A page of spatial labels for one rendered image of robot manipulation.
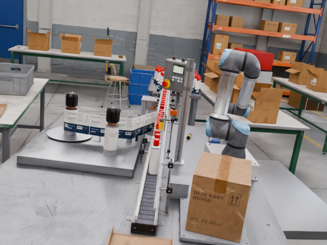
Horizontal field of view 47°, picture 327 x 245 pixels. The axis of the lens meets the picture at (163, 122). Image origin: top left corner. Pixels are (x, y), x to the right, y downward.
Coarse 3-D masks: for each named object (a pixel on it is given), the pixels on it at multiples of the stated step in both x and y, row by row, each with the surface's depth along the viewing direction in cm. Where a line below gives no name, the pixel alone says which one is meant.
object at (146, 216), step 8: (160, 152) 243; (152, 176) 206; (152, 184) 197; (144, 192) 187; (152, 192) 188; (144, 200) 179; (152, 200) 180; (144, 208) 172; (152, 208) 173; (144, 216) 165; (152, 216) 166; (144, 224) 160; (152, 224) 160
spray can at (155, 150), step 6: (156, 144) 204; (156, 150) 204; (150, 156) 206; (156, 156) 205; (150, 162) 207; (156, 162) 206; (150, 168) 207; (156, 168) 207; (150, 174) 208; (156, 174) 209
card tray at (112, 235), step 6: (114, 234) 157; (120, 234) 158; (126, 234) 158; (108, 240) 147; (114, 240) 154; (120, 240) 154; (126, 240) 154; (132, 240) 155; (138, 240) 155; (144, 240) 156; (150, 240) 156; (156, 240) 157; (162, 240) 157; (168, 240) 158
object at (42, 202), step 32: (192, 128) 321; (192, 160) 249; (0, 192) 181; (32, 192) 184; (64, 192) 188; (96, 192) 192; (128, 192) 196; (256, 192) 213; (0, 224) 156; (32, 224) 158; (64, 224) 161; (96, 224) 164; (128, 224) 167; (256, 224) 180
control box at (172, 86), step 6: (168, 60) 233; (174, 60) 231; (180, 60) 235; (168, 66) 233; (168, 72) 233; (168, 78) 234; (192, 78) 233; (168, 84) 235; (174, 84) 232; (180, 84) 229; (192, 84) 235; (174, 90) 233; (180, 90) 230
